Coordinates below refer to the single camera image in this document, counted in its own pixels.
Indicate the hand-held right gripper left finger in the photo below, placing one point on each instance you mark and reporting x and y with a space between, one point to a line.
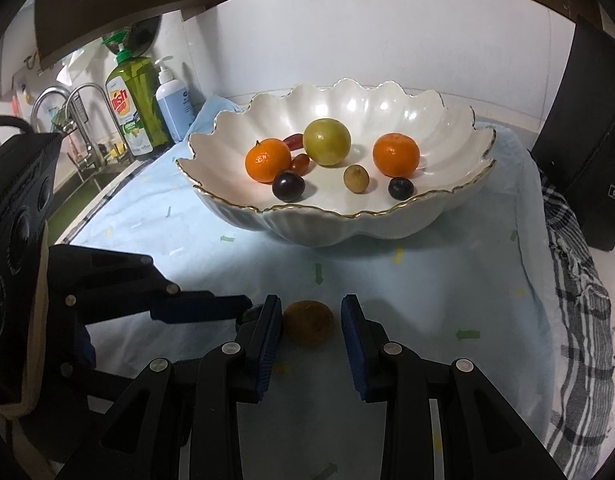
267 350

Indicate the dark red jujube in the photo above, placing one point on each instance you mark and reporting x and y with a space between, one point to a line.
300 163
292 141

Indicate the large dark purple plum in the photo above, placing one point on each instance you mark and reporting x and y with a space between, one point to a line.
287 186

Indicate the kitchen sink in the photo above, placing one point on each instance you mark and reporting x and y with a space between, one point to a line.
82 200

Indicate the grey plaid cloth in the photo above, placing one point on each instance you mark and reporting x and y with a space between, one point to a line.
582 310

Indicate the white scalloped ceramic bowl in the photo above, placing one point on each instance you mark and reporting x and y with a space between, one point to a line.
412 110

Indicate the green round apple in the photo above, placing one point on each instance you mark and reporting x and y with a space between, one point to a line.
327 142

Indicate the chrome faucet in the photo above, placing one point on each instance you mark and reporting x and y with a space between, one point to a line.
90 140
37 105

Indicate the light blue patterned cloth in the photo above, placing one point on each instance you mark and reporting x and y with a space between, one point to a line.
437 285

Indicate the orange mandarin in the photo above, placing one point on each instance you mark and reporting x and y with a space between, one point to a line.
266 162
395 156

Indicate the blue pump bottle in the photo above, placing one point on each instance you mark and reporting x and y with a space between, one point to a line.
172 105

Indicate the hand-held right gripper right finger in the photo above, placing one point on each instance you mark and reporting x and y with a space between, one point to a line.
355 355

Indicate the green dish soap bottle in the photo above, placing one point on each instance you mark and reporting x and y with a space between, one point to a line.
135 105

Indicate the black knife block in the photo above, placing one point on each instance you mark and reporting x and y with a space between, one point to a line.
587 135

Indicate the brown longan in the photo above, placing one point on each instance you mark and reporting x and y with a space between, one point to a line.
307 322
356 178

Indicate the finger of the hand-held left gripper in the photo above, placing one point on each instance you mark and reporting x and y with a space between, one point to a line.
72 380
202 307

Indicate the small dark purple plum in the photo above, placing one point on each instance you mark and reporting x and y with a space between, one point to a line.
400 188

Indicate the yellow sponge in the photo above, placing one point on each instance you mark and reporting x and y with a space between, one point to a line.
116 150

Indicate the black hanging pan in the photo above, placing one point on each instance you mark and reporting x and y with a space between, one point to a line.
143 35

